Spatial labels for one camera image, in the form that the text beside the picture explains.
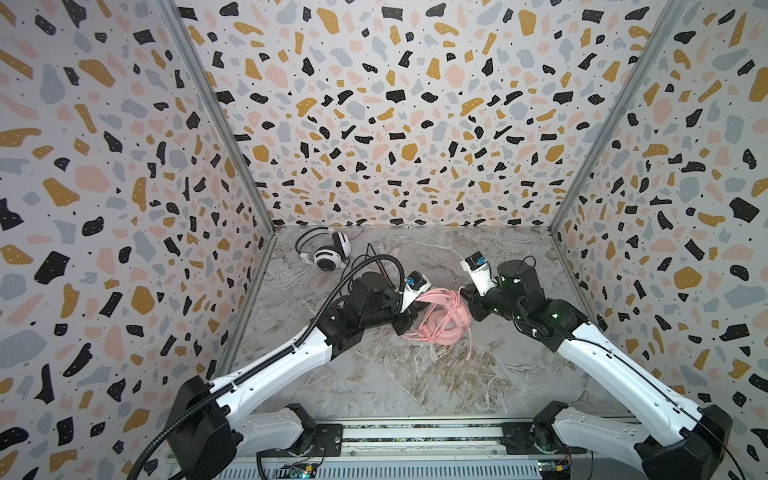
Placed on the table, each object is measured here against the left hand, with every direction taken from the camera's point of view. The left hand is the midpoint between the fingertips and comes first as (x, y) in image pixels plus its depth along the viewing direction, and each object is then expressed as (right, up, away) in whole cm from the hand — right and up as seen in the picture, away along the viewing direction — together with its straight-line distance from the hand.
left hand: (426, 299), depth 71 cm
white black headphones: (-32, +10, +31) cm, 46 cm away
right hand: (+8, +4, +2) cm, 9 cm away
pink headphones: (+8, -9, +7) cm, 14 cm away
